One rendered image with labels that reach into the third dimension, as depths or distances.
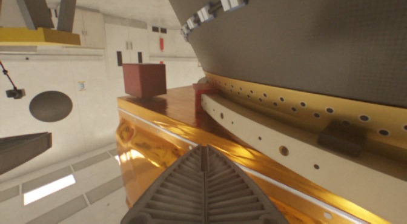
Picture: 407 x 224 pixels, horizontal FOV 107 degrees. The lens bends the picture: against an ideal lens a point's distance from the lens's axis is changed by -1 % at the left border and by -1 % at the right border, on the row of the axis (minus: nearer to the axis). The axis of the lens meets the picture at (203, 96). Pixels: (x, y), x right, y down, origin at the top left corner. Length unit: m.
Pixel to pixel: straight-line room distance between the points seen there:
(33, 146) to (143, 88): 0.48
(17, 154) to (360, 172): 0.35
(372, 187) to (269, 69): 0.17
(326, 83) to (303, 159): 0.10
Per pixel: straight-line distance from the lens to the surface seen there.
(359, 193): 0.25
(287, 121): 0.31
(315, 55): 0.22
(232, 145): 0.37
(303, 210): 0.38
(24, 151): 0.25
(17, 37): 0.80
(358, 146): 0.24
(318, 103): 0.25
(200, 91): 0.46
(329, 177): 0.25
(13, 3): 3.09
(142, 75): 0.68
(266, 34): 0.24
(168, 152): 0.53
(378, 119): 0.25
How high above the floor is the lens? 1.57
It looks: 14 degrees up
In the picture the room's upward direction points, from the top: 179 degrees counter-clockwise
